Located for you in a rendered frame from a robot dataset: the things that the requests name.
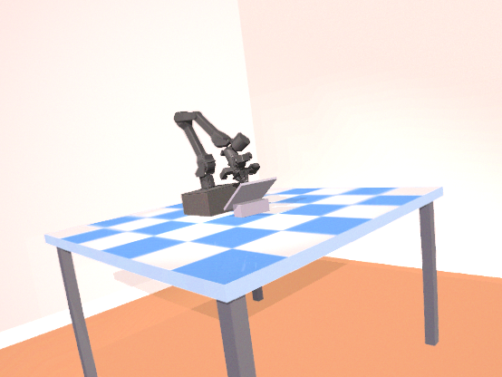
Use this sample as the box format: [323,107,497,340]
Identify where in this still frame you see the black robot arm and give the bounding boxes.
[174,111,253,190]

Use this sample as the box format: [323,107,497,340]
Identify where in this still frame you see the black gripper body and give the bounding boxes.
[219,154,260,180]

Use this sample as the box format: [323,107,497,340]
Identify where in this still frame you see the grey switch panel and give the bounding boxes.
[224,177,277,218]

